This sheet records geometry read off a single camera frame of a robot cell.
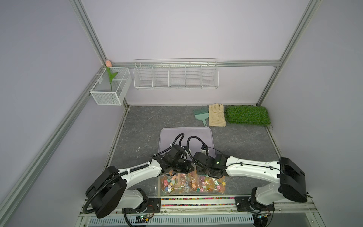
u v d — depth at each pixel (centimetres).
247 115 109
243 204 74
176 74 96
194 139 69
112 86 88
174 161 69
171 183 80
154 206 74
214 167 56
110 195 41
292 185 42
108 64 90
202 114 116
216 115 114
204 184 77
